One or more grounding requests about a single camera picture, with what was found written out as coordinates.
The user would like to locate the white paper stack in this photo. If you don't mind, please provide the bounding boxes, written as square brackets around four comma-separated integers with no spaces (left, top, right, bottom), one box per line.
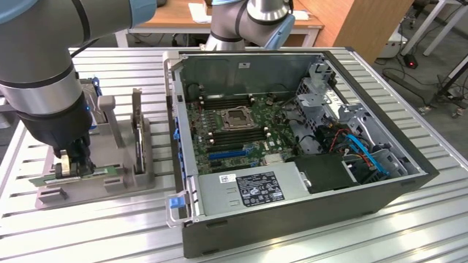
[188,2,213,24]

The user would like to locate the perforated metal drive cage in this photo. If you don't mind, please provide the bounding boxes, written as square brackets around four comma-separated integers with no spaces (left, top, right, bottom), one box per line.
[293,62,348,132]

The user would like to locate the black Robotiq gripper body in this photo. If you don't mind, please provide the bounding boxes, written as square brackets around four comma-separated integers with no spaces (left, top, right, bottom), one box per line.
[16,93,93,159]

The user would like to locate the hard disk blue caddy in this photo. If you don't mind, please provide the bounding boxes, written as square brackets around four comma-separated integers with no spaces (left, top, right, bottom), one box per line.
[78,73,102,132]

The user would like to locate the black power brick red light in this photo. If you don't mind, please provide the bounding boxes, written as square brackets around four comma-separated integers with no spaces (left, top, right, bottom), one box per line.
[401,54,420,70]

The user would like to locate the black wheeled stand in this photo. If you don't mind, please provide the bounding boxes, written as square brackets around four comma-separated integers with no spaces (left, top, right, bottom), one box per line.
[418,54,468,119]

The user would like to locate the black plastic fan shroud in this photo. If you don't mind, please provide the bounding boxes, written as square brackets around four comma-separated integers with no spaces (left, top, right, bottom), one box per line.
[293,152,361,195]

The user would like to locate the black expansion slot blue clip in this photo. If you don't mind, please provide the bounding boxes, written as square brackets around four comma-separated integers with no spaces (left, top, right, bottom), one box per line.
[209,162,262,174]

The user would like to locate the graphics card metal bracket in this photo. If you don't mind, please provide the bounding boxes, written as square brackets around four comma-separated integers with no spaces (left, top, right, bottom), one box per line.
[130,87,148,175]

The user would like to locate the wooden cabinet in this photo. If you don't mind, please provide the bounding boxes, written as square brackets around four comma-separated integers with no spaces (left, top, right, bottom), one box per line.
[297,0,416,65]

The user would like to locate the white table frame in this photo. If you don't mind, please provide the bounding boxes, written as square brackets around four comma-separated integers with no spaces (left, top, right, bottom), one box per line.
[400,0,468,57]

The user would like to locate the grey power supply unit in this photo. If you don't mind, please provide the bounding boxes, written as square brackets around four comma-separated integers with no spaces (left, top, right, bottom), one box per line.
[190,162,312,217]

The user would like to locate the blue flat data wire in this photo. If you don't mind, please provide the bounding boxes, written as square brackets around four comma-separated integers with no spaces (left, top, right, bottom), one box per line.
[345,133,389,176]

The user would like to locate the green RAM stick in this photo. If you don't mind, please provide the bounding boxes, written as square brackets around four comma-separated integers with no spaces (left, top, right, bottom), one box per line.
[28,166,118,187]

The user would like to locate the wooden desk white frame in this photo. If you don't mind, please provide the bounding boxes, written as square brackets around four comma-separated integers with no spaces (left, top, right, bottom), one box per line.
[114,0,325,49]

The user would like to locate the metal CPU socket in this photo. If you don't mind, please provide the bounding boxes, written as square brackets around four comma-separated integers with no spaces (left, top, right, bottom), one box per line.
[216,105,258,132]

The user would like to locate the thin red wire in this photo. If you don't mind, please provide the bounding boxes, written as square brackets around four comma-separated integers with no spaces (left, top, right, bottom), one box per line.
[328,128,352,153]

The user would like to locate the silver chipset heatsink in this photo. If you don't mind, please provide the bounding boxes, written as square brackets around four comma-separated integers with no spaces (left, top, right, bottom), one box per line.
[262,153,286,165]

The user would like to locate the grey parts rack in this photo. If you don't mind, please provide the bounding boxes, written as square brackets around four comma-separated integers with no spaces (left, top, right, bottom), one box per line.
[34,87,156,210]

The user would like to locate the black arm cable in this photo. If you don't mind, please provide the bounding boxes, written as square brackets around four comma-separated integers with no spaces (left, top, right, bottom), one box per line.
[70,37,102,59]

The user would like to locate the grey metal disk bay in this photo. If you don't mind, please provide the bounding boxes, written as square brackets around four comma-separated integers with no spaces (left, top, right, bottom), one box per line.
[336,103,428,184]

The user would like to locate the white device box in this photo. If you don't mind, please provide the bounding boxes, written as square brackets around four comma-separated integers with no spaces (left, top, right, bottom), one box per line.
[377,26,409,59]

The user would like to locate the long black expansion slot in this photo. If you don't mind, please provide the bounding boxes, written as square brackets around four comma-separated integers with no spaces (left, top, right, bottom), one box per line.
[205,142,245,155]

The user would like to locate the black open PC case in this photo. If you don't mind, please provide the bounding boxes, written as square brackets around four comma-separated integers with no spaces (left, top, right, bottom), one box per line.
[161,49,440,260]

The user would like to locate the green motherboard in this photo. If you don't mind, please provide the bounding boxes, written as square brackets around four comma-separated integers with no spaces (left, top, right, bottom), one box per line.
[185,94,305,176]

